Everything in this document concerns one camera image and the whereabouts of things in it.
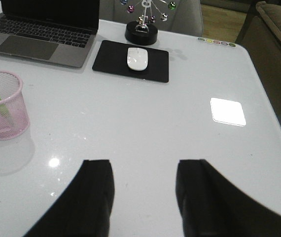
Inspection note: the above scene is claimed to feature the pink mesh pen holder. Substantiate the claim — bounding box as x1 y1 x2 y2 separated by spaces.
0 71 30 140

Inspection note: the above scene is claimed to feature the coloured sticker strip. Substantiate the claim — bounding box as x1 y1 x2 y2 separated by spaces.
197 37 237 47

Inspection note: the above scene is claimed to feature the grey open laptop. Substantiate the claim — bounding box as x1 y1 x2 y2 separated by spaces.
0 0 100 68

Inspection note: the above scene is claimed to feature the black mouse pad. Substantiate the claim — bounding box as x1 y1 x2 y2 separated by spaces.
92 40 169 83

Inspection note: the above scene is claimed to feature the white computer mouse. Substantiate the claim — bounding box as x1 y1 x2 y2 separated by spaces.
127 47 148 71

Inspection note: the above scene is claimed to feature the ferris wheel desk toy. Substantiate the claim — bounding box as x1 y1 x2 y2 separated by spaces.
120 0 168 45

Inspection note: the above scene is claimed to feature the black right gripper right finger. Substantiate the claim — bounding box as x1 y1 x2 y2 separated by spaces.
176 159 281 237

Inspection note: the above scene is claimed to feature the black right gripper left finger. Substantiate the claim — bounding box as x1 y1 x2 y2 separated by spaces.
26 160 114 237

